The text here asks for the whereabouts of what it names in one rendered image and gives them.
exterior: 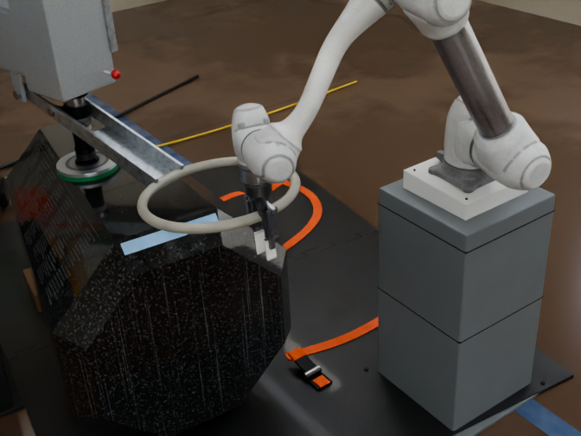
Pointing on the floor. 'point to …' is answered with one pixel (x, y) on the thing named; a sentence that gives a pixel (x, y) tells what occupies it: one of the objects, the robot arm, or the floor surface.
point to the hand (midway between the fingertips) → (265, 246)
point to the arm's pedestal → (461, 301)
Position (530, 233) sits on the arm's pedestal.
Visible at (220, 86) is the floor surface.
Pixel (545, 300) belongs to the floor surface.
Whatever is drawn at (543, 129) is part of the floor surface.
